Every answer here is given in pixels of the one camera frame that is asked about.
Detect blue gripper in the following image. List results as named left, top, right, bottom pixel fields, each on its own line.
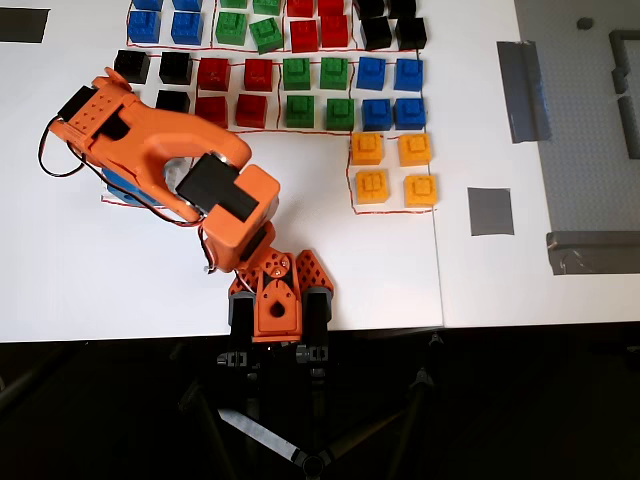
left=102, top=167, right=166, bottom=209

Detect black lego block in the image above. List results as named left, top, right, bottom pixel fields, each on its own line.
left=158, top=50, right=194, bottom=86
left=112, top=48, right=151, bottom=85
left=394, top=17, right=429, bottom=51
left=154, top=88, right=191, bottom=114
left=359, top=16, right=394, bottom=51

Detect dark grey tape marker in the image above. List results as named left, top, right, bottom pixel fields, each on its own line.
left=0, top=8, right=50, bottom=44

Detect orange-yellow lego block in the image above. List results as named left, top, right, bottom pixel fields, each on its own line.
left=402, top=173, right=439, bottom=209
left=353, top=168, right=390, bottom=205
left=349, top=132, right=385, bottom=166
left=397, top=132, right=432, bottom=167

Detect grey tape square marker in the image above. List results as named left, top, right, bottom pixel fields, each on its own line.
left=467, top=187, right=515, bottom=237

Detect black table clamp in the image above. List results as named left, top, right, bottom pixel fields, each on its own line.
left=216, top=292, right=259, bottom=371
left=294, top=287, right=335, bottom=379

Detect grey lego baseplate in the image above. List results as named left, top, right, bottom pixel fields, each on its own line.
left=513, top=0, right=640, bottom=236

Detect red black white servo cable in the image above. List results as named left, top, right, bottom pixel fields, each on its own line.
left=198, top=222, right=219, bottom=276
left=38, top=117, right=109, bottom=179

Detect black camera tripod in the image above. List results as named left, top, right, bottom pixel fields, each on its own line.
left=0, top=332, right=449, bottom=480

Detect grey duct tape strip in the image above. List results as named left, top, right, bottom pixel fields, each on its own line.
left=545, top=229, right=640, bottom=276
left=496, top=40, right=553, bottom=145

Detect long grey brick wall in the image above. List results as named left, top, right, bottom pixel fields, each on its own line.
left=617, top=95, right=640, bottom=160

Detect grey L-shaped brick wall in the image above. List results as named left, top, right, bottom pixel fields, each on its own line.
left=608, top=29, right=640, bottom=71

